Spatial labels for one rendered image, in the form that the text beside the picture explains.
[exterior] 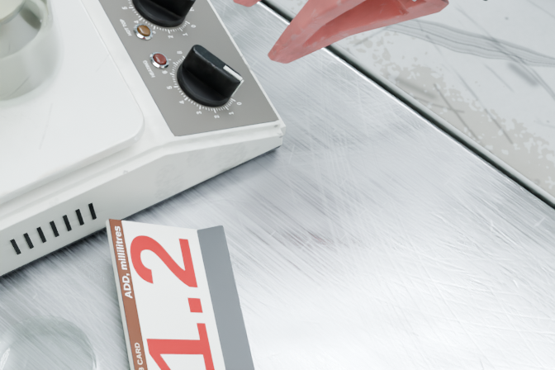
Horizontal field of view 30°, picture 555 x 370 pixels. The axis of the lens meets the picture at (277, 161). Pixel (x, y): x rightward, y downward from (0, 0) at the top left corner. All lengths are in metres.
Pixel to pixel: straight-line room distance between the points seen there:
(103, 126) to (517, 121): 0.25
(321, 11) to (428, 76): 0.20
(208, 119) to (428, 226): 0.14
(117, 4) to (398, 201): 0.19
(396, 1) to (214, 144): 0.13
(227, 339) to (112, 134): 0.13
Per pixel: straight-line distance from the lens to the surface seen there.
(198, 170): 0.56
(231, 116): 0.55
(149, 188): 0.55
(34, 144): 0.51
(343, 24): 0.47
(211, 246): 0.57
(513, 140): 0.62
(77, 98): 0.52
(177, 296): 0.54
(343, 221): 0.58
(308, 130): 0.60
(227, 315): 0.55
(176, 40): 0.57
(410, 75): 0.63
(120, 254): 0.53
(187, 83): 0.55
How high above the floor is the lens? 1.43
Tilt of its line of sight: 64 degrees down
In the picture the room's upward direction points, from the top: 6 degrees clockwise
